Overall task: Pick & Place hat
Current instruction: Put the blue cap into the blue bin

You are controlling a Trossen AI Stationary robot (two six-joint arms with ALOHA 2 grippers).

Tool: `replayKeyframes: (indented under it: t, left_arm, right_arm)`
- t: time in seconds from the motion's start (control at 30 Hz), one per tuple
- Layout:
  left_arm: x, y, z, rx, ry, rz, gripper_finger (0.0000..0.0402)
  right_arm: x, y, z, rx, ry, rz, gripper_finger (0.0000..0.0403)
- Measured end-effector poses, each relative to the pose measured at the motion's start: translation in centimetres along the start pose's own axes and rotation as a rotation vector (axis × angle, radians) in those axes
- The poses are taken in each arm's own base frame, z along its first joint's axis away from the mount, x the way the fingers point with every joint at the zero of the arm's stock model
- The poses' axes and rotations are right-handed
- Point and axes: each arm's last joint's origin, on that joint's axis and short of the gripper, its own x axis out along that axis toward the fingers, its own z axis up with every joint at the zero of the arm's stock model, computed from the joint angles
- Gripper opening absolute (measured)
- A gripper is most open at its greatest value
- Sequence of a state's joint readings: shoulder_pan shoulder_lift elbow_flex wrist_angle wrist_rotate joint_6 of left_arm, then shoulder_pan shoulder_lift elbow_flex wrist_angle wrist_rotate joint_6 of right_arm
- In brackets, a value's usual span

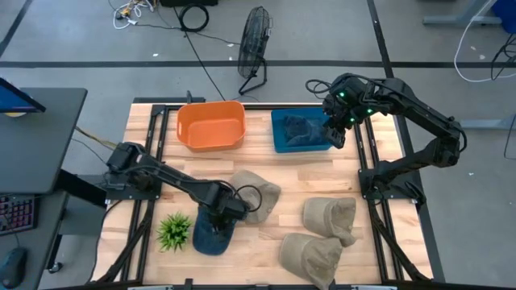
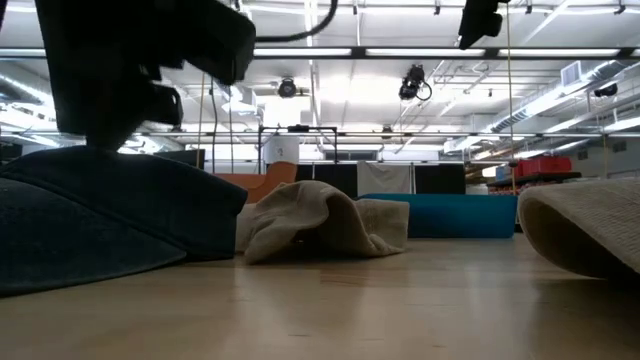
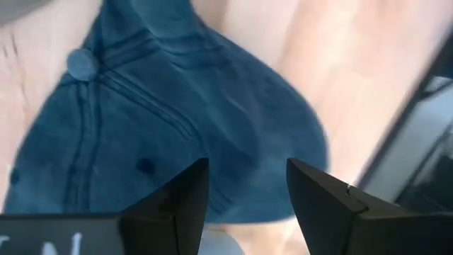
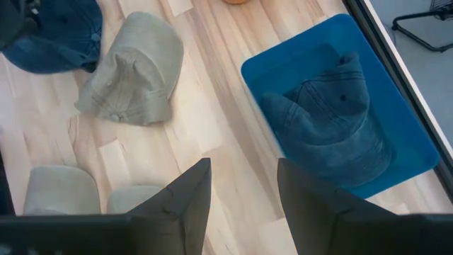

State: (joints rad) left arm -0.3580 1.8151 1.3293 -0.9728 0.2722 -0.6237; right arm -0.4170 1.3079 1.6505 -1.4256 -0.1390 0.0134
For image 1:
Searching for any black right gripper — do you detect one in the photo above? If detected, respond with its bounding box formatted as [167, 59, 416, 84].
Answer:
[321, 100, 355, 151]

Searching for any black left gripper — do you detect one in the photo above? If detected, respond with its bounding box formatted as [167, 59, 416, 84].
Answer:
[206, 192, 250, 240]

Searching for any blue denim hat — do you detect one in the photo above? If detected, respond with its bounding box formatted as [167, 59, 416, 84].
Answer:
[192, 206, 239, 256]

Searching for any tan cloth hat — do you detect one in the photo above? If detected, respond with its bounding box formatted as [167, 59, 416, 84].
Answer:
[278, 232, 344, 290]
[228, 169, 282, 225]
[302, 196, 358, 248]

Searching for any dark navy hat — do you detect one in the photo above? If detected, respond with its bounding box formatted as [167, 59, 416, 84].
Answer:
[283, 114, 330, 147]

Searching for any small green artificial plant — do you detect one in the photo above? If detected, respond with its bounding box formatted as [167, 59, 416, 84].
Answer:
[156, 212, 194, 253]

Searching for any blue plastic bin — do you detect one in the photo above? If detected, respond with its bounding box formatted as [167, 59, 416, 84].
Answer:
[270, 106, 336, 155]

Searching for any orange plastic bin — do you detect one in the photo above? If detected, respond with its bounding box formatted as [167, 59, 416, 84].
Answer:
[176, 100, 248, 153]

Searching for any black floor fan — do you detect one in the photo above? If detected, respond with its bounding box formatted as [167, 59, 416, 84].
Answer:
[236, 5, 274, 97]

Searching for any grey table leg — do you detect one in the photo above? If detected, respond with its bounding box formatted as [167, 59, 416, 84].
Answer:
[422, 0, 503, 27]

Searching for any grey desk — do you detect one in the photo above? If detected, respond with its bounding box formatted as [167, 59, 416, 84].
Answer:
[0, 190, 69, 290]

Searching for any black box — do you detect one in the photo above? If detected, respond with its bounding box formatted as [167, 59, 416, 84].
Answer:
[159, 0, 219, 7]

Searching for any black desk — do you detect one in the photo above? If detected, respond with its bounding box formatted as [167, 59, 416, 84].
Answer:
[0, 87, 89, 196]

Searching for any black backlit keyboard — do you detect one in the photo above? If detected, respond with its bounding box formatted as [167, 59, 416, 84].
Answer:
[0, 195, 38, 237]

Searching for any blue container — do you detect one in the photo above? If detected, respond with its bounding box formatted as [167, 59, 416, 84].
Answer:
[491, 0, 516, 34]

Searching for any black computer mouse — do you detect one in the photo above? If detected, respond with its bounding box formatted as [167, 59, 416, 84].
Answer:
[0, 246, 29, 290]

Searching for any computer monitor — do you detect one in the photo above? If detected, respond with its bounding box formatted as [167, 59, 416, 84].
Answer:
[0, 77, 47, 115]

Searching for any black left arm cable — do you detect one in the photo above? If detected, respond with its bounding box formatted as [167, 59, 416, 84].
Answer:
[231, 184, 264, 213]

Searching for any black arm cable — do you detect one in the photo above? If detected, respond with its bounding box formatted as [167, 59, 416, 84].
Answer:
[304, 78, 334, 97]
[231, 184, 264, 213]

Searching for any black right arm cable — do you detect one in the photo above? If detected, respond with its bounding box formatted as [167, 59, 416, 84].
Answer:
[304, 78, 334, 97]

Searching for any black aluminium table frame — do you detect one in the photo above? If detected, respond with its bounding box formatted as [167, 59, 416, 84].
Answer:
[91, 96, 435, 290]

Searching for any long white floor cable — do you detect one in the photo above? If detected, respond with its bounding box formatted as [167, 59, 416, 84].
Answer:
[452, 0, 516, 84]

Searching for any black floor cable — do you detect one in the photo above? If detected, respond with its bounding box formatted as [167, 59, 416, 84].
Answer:
[489, 33, 516, 81]

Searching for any coiled black cable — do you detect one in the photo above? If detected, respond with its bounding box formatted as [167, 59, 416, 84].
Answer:
[177, 3, 211, 34]

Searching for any white cable bundle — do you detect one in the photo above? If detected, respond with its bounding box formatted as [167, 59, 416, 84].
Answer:
[107, 0, 157, 31]

